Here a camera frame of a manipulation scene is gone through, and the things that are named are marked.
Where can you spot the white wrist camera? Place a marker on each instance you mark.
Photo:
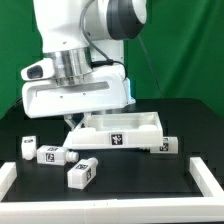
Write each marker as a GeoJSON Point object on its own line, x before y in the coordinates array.
{"type": "Point", "coordinates": [43, 69]}

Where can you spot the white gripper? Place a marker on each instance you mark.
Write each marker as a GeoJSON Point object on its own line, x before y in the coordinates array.
{"type": "Point", "coordinates": [104, 89]}

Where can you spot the white square table top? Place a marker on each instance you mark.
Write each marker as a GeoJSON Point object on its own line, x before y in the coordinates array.
{"type": "Point", "coordinates": [112, 131]}

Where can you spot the white U-shaped obstacle fence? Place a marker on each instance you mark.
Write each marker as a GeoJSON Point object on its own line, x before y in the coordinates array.
{"type": "Point", "coordinates": [209, 207]}

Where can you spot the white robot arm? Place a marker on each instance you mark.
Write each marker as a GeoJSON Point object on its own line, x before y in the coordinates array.
{"type": "Point", "coordinates": [82, 69]}

